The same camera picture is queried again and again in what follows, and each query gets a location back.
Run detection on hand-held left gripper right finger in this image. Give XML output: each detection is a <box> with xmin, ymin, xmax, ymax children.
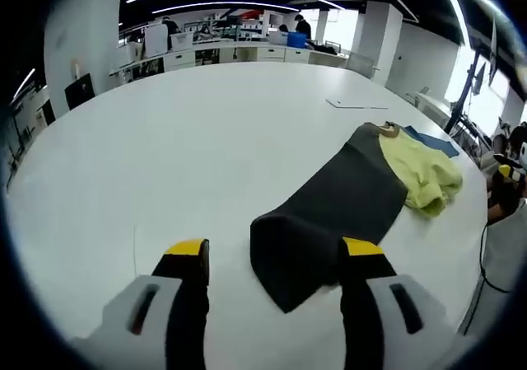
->
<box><xmin>339</xmin><ymin>237</ymin><xmax>454</xmax><ymax>370</ymax></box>

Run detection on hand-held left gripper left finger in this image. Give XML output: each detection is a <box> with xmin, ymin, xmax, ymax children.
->
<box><xmin>69</xmin><ymin>237</ymin><xmax>213</xmax><ymax>370</ymax></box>

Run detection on yellow black blue garment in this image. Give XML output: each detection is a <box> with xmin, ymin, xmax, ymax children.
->
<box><xmin>250</xmin><ymin>121</ymin><xmax>463</xmax><ymax>314</ymax></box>

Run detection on white template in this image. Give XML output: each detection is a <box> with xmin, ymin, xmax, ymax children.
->
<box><xmin>325</xmin><ymin>97</ymin><xmax>390</xmax><ymax>110</ymax></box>

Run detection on black monitor stand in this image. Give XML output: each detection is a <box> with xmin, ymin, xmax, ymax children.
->
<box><xmin>444</xmin><ymin>11</ymin><xmax>499</xmax><ymax>134</ymax></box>

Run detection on grey mesh chair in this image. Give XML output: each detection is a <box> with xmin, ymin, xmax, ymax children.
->
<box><xmin>345</xmin><ymin>52</ymin><xmax>380</xmax><ymax>78</ymax></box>

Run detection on black office chair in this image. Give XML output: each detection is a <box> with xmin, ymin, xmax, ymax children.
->
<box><xmin>64</xmin><ymin>73</ymin><xmax>96</xmax><ymax>110</ymax></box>

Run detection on white board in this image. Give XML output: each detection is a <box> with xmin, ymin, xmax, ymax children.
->
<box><xmin>143</xmin><ymin>23</ymin><xmax>170</xmax><ymax>58</ymax></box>

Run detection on white storage box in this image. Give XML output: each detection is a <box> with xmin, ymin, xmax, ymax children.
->
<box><xmin>170</xmin><ymin>31</ymin><xmax>194</xmax><ymax>49</ymax></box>

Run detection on white cabinet row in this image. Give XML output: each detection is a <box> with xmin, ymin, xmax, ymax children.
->
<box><xmin>109</xmin><ymin>40</ymin><xmax>351</xmax><ymax>82</ymax></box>

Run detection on black cable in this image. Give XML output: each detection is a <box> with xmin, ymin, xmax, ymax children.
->
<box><xmin>477</xmin><ymin>221</ymin><xmax>514</xmax><ymax>293</ymax></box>

